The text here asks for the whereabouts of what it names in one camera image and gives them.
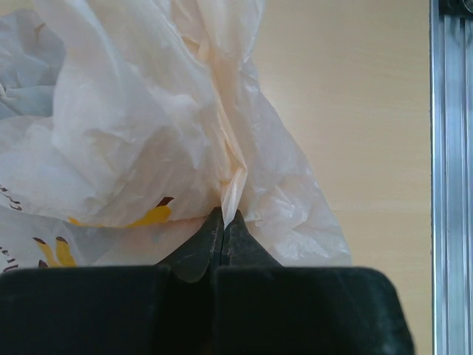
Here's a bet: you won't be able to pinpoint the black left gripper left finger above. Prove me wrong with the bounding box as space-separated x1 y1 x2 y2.
1 209 223 354

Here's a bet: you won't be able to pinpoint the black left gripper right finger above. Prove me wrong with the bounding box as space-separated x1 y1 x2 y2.
214 214 415 354

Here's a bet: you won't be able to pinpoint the white plastic bag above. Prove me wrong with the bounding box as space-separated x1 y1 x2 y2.
1 1 351 272

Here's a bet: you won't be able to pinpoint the aluminium front rail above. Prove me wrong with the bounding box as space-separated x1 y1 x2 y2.
429 1 472 354

